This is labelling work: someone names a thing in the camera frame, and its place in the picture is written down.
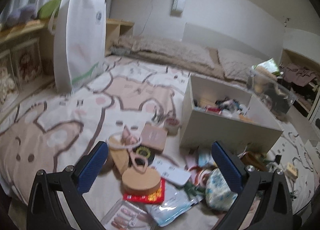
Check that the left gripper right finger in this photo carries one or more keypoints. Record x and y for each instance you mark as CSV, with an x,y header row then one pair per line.
x,y
275,207

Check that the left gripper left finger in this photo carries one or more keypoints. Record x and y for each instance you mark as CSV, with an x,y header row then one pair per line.
x,y
44,206

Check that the round cork coaster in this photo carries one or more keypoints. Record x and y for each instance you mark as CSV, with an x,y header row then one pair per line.
x,y
135,183

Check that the brown tape roll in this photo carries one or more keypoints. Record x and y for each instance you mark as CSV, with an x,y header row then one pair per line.
x,y
114,159

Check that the white foil sachet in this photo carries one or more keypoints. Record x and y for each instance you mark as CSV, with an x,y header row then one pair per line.
x,y
176,202

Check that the floral fabric pouch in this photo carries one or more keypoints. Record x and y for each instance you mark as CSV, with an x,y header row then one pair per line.
x,y
218,194

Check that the press-on nails box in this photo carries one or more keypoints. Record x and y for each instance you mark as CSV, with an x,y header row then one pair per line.
x,y
125,215

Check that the cartoon animal bed sheet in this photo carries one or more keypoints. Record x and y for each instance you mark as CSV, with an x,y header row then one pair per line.
x,y
51,131

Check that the red packet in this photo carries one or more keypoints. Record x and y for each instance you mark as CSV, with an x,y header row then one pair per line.
x,y
152,199

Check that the white card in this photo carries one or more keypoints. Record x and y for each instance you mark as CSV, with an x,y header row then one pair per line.
x,y
171,173

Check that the white cardboard box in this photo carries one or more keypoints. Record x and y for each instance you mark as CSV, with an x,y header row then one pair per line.
x,y
216,111

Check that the clear plastic storage bin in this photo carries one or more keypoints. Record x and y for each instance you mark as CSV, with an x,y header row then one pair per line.
x,y
275,96

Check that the red lidded small cup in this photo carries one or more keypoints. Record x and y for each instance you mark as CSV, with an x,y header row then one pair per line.
x,y
172,125

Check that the pile of clothes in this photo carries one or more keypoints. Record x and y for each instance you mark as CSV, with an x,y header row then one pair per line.
x,y
298,75

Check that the right beige pillow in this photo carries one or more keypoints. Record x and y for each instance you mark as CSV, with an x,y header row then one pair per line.
x,y
236,65

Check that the beige pillow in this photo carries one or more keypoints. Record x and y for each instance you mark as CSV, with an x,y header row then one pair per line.
x,y
236,65
172,49

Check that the left beige pillow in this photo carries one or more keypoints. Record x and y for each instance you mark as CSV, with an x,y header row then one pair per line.
x,y
172,49

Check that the white tote bag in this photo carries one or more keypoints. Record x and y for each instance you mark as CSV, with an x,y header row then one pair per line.
x,y
77,61

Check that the green plush cushion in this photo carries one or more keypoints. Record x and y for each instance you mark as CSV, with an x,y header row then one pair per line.
x,y
48,9

